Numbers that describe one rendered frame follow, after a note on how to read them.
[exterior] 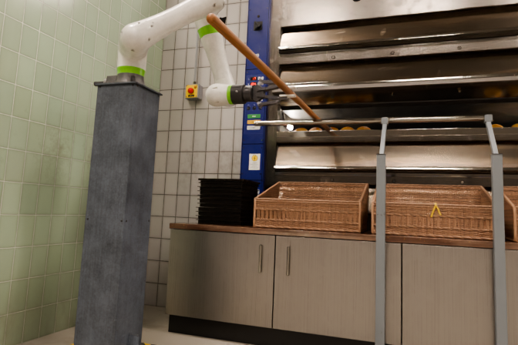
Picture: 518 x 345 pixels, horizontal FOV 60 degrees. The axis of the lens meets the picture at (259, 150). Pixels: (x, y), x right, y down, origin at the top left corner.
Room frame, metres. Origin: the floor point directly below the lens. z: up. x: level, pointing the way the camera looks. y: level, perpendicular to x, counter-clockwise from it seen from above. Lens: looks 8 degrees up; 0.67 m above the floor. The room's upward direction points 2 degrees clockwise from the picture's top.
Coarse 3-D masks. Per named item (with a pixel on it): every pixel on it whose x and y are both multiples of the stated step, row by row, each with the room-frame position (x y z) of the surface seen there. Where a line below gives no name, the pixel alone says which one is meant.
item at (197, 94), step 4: (196, 84) 2.98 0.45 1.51; (188, 88) 2.99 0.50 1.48; (192, 88) 2.98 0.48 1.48; (196, 88) 2.97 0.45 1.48; (200, 88) 3.00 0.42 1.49; (188, 92) 2.99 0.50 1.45; (196, 92) 2.97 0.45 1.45; (200, 92) 3.01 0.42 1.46; (188, 96) 2.99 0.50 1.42; (192, 96) 2.98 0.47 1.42; (196, 96) 2.97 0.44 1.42; (200, 96) 3.01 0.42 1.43; (192, 100) 3.05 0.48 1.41; (196, 100) 3.04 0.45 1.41
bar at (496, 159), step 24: (288, 120) 2.44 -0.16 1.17; (312, 120) 2.39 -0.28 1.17; (336, 120) 2.34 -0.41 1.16; (360, 120) 2.30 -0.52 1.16; (384, 120) 2.25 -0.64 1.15; (408, 120) 2.22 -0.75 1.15; (432, 120) 2.18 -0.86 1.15; (456, 120) 2.15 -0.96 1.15; (480, 120) 2.12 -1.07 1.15; (384, 144) 2.13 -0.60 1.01; (384, 168) 2.04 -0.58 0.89; (384, 192) 2.04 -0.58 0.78; (384, 216) 2.04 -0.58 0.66; (384, 240) 2.04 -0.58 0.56; (504, 240) 1.88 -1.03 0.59; (384, 264) 2.04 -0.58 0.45; (504, 264) 1.88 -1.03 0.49; (384, 288) 2.04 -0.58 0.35; (504, 288) 1.88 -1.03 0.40; (384, 312) 2.04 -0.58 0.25; (504, 312) 1.88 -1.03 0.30; (384, 336) 2.04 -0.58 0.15; (504, 336) 1.88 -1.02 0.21
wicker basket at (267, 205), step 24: (264, 192) 2.50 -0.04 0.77; (288, 192) 2.76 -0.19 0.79; (312, 192) 2.71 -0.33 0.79; (336, 192) 2.67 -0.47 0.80; (360, 192) 2.63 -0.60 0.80; (264, 216) 2.53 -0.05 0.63; (288, 216) 2.30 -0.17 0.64; (312, 216) 2.68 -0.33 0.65; (336, 216) 2.63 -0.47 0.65; (360, 216) 2.19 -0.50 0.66
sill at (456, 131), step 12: (288, 132) 2.82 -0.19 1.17; (300, 132) 2.80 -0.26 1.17; (312, 132) 2.77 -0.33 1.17; (324, 132) 2.74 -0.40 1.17; (336, 132) 2.72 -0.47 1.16; (348, 132) 2.69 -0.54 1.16; (360, 132) 2.67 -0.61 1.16; (372, 132) 2.64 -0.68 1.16; (396, 132) 2.60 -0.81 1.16; (408, 132) 2.58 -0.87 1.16; (420, 132) 2.55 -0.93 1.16; (432, 132) 2.53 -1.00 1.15; (444, 132) 2.51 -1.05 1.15; (456, 132) 2.49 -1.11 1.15; (468, 132) 2.47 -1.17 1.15; (480, 132) 2.45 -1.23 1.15; (504, 132) 2.41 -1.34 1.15; (516, 132) 2.39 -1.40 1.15
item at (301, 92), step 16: (448, 80) 2.37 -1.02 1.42; (464, 80) 2.34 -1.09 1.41; (480, 80) 2.31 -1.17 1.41; (496, 80) 2.29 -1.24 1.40; (512, 80) 2.26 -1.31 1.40; (304, 96) 2.71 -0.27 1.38; (320, 96) 2.69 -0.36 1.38; (336, 96) 2.67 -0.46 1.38; (352, 96) 2.64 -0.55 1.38; (368, 96) 2.62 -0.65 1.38; (384, 96) 2.60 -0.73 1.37; (400, 96) 2.57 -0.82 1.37; (416, 96) 2.55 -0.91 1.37; (432, 96) 2.53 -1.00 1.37; (448, 96) 2.51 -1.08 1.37; (464, 96) 2.49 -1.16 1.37; (480, 96) 2.47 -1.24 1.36; (496, 96) 2.45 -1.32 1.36; (512, 96) 2.43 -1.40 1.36
